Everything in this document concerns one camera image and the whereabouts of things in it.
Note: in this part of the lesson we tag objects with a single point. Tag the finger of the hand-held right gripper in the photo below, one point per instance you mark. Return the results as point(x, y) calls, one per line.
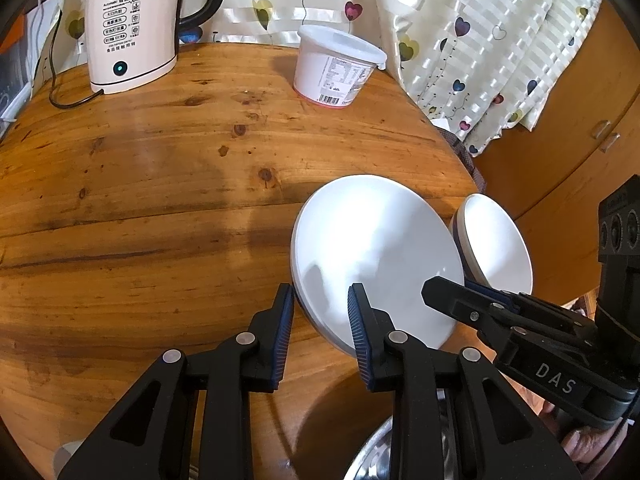
point(550, 312)
point(455, 300)

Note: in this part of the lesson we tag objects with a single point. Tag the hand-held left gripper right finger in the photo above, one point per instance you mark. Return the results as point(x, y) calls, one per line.
point(361, 340)

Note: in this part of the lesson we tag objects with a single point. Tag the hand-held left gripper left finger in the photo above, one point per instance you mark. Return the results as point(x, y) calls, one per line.
point(282, 335)

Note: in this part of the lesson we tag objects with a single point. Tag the white bowl with blue band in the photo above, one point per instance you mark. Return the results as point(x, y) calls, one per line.
point(495, 245)
point(380, 240)

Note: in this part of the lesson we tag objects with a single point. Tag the stainless steel bowl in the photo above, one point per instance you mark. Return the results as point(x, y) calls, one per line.
point(372, 460)

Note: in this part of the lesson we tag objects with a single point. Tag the person's right hand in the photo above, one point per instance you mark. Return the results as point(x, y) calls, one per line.
point(575, 447)

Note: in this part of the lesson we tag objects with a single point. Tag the wooden cabinet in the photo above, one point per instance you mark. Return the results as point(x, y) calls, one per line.
point(565, 160)

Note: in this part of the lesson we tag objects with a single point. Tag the white plastic tub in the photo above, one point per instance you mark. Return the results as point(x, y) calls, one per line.
point(330, 70)

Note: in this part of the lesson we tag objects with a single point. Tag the heart print curtain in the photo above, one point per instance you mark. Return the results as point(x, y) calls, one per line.
point(450, 10)

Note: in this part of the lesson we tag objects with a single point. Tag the white electric kettle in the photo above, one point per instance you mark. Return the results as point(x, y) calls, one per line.
point(130, 35)

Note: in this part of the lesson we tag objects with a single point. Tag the clear storage box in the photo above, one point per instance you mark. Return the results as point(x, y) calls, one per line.
point(12, 85)

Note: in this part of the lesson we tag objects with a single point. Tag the orange box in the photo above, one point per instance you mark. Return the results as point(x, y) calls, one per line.
point(10, 35)

